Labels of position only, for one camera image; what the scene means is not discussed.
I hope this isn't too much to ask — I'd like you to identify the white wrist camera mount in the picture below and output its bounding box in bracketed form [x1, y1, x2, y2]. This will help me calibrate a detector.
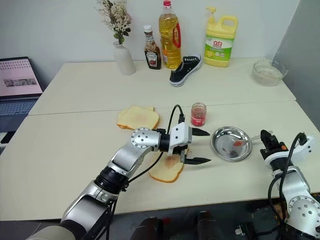
[261, 134, 315, 167]
[167, 122, 193, 156]

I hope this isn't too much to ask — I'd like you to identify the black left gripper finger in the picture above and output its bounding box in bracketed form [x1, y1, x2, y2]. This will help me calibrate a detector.
[191, 127, 211, 137]
[183, 156, 212, 166]

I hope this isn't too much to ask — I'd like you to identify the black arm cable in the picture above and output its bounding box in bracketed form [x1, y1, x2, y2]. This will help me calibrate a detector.
[267, 132, 307, 226]
[106, 104, 186, 240]

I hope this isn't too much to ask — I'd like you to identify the white ceramic vase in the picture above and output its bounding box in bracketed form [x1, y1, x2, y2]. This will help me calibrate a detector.
[112, 41, 137, 76]

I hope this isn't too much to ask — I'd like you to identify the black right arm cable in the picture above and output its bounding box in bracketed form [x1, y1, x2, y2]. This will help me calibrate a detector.
[267, 132, 307, 226]

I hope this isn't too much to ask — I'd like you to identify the cooking oil bottle red handle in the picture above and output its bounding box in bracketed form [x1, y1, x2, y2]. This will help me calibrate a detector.
[158, 0, 183, 70]

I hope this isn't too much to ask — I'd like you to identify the small spoon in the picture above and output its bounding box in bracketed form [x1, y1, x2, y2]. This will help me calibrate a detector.
[232, 134, 262, 148]

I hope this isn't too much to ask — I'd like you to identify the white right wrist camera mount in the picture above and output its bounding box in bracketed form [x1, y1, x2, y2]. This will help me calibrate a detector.
[261, 134, 315, 167]

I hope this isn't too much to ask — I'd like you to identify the dark rounded shape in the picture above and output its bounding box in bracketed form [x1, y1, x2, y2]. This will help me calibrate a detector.
[137, 216, 165, 240]

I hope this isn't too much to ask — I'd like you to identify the round stainless steel plate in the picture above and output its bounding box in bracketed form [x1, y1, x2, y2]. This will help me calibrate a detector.
[211, 126, 252, 162]

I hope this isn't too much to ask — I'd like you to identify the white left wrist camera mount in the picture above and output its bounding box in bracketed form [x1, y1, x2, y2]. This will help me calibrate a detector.
[167, 122, 193, 156]

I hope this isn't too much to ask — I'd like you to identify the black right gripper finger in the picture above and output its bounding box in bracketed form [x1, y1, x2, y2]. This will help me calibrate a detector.
[266, 130, 279, 146]
[260, 129, 271, 150]

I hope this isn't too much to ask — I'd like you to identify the yellow dish detergent jug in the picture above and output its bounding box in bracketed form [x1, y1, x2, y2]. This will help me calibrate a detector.
[203, 6, 238, 68]

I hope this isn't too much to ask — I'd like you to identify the clear glass bowl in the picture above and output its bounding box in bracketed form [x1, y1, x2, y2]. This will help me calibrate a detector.
[252, 59, 289, 87]

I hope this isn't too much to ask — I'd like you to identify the open laptop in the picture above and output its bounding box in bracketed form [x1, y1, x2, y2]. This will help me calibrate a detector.
[0, 56, 44, 132]

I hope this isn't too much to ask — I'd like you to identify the ketchup bottle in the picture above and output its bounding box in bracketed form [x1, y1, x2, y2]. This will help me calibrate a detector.
[143, 24, 162, 70]

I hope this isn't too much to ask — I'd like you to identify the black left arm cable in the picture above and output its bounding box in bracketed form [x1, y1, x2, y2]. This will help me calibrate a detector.
[106, 104, 186, 240]

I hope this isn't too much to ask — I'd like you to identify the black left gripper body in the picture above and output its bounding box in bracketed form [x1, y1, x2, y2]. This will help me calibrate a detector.
[172, 127, 194, 163]

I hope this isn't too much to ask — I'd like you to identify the small red jar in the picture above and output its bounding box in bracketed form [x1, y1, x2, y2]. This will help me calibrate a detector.
[190, 101, 208, 127]

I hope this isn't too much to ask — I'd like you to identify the dried flower bunch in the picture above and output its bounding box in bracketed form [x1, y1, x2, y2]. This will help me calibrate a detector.
[96, 0, 133, 46]

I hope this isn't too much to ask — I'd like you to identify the black canvas sneaker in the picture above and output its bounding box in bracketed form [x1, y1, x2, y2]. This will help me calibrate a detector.
[169, 53, 203, 88]

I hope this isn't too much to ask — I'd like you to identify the white bread slice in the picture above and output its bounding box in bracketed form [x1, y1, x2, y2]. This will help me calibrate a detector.
[116, 104, 160, 130]
[148, 146, 191, 184]

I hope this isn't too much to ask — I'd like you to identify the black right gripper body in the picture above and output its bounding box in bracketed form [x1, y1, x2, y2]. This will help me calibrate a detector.
[260, 141, 289, 158]

